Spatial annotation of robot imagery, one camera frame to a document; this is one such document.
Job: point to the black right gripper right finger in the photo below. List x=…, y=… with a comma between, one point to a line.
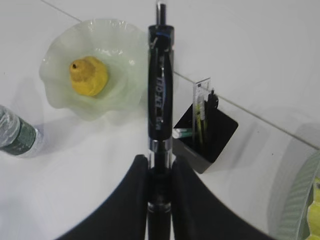
x=197, y=214

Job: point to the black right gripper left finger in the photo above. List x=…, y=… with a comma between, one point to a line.
x=123, y=215

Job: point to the teal utility knife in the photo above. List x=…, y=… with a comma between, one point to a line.
x=179, y=133

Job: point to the yellow utility knife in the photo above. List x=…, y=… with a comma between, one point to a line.
x=201, y=122

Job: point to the clear plastic ruler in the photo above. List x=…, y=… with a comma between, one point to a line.
x=201, y=91

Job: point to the clear water bottle green label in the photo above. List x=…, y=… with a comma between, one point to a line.
x=18, y=137

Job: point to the yellow pear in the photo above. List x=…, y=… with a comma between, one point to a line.
x=88, y=76

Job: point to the black pen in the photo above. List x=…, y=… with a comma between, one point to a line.
x=160, y=123

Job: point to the black pen across ruler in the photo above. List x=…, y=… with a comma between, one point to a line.
x=212, y=104

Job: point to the black square pen holder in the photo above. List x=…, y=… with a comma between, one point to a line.
x=223, y=129

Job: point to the green woven plastic basket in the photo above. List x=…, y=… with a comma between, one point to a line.
x=293, y=224

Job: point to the green wavy glass plate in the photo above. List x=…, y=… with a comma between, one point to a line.
x=120, y=46

